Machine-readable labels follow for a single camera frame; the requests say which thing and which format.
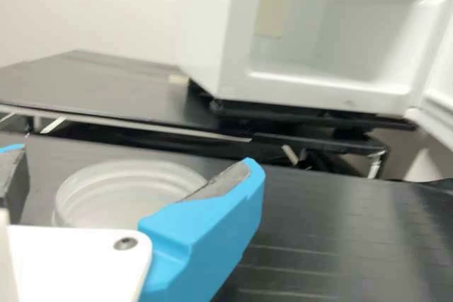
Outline white incubator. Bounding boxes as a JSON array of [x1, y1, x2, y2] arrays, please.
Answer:
[[178, 0, 447, 112]]

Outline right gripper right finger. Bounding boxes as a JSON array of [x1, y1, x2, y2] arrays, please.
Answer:
[[137, 158, 267, 302]]

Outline petri dish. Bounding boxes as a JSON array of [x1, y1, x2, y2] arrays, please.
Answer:
[[52, 159, 209, 229]]

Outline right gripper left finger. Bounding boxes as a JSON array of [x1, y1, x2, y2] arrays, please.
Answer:
[[0, 143, 30, 208]]

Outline black tray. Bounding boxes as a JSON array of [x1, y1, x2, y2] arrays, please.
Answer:
[[210, 98, 419, 132]]

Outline black platform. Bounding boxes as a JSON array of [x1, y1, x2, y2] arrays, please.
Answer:
[[0, 132, 453, 302], [0, 50, 390, 180]]

